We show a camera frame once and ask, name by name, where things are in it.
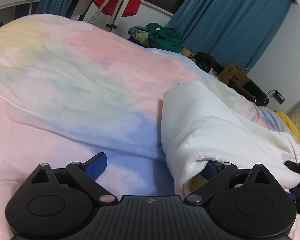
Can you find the right blue curtain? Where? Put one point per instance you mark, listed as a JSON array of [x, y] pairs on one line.
[[231, 31]]

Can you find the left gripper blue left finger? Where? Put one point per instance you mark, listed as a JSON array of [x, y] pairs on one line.
[[84, 176]]

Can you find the black sofa chair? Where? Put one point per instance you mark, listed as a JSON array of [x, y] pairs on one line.
[[250, 90]]

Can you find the pastel tie-dye bed blanket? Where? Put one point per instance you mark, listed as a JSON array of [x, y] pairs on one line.
[[69, 90]]

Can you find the brown paper bag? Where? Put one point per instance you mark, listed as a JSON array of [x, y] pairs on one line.
[[233, 73]]

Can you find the green garment pile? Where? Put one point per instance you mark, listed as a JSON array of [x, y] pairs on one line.
[[156, 36]]

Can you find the wall power outlet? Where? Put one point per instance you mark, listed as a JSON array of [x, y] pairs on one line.
[[278, 97]]

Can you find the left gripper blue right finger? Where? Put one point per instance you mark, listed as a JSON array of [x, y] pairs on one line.
[[219, 177]]

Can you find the red garment on rack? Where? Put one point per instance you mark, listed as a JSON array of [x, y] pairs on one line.
[[130, 10]]

